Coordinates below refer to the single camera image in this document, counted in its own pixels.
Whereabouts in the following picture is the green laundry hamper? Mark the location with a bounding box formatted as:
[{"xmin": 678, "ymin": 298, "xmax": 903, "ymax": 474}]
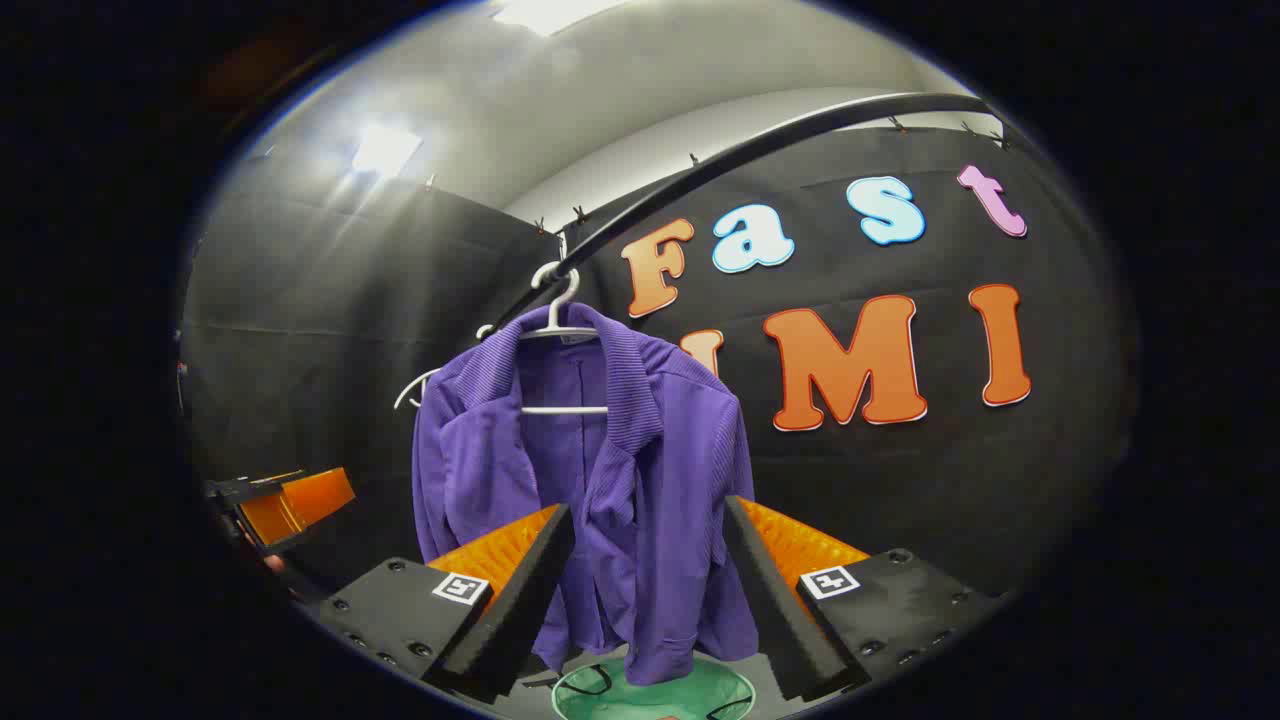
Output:
[{"xmin": 550, "ymin": 650, "xmax": 758, "ymax": 720}]

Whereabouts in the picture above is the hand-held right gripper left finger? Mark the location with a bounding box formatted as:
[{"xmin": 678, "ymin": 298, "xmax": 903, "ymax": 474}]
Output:
[{"xmin": 318, "ymin": 503, "xmax": 578, "ymax": 704}]

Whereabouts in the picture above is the black clothes rack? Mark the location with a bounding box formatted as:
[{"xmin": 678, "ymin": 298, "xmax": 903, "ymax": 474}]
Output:
[{"xmin": 487, "ymin": 92, "xmax": 1011, "ymax": 336}]

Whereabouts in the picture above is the white clothes hanger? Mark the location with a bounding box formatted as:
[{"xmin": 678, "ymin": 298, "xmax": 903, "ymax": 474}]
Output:
[
  {"xmin": 393, "ymin": 322, "xmax": 498, "ymax": 411},
  {"xmin": 518, "ymin": 262, "xmax": 611, "ymax": 417}
]

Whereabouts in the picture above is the plain black backdrop cloth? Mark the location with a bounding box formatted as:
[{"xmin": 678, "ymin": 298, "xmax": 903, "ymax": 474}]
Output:
[{"xmin": 180, "ymin": 175, "xmax": 566, "ymax": 601}]

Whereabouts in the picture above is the purple knit jacket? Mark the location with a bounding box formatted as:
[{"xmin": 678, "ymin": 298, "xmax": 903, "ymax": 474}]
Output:
[{"xmin": 411, "ymin": 303, "xmax": 761, "ymax": 687}]

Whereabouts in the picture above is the ceiling light panel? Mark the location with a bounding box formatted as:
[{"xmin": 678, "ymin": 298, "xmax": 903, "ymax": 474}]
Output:
[
  {"xmin": 350, "ymin": 124, "xmax": 426, "ymax": 181},
  {"xmin": 490, "ymin": 0, "xmax": 623, "ymax": 37}
]

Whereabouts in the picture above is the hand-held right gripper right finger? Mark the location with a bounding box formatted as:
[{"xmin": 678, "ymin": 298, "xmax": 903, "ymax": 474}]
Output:
[{"xmin": 722, "ymin": 495, "xmax": 1004, "ymax": 703}]

